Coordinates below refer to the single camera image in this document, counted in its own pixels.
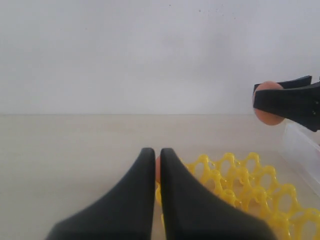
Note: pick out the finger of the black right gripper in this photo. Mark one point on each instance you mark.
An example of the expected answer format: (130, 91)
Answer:
(289, 84)
(301, 105)

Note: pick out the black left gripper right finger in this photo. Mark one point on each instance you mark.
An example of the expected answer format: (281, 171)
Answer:
(192, 212)

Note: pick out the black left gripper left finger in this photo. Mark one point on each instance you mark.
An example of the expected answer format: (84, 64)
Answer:
(124, 213)

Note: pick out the brown egg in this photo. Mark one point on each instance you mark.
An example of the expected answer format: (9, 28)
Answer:
(266, 117)
(158, 169)

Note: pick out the clear plastic bin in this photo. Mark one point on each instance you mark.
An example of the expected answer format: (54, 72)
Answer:
(301, 150)

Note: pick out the yellow plastic egg tray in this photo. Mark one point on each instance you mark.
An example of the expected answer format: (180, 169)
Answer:
(254, 189)

